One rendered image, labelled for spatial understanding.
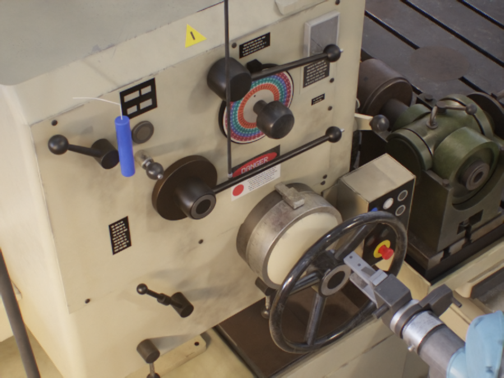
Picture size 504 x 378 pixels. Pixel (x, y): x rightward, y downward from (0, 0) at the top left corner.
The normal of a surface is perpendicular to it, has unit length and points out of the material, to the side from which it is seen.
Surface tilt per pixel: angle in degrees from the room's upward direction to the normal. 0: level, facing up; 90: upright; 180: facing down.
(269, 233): 45
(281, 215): 23
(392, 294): 17
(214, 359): 0
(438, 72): 0
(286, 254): 77
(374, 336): 90
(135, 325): 90
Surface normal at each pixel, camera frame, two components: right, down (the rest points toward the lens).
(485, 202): 0.59, 0.56
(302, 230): 0.44, 0.16
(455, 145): -0.33, -0.49
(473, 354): -1.00, 0.04
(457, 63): 0.00, -0.72
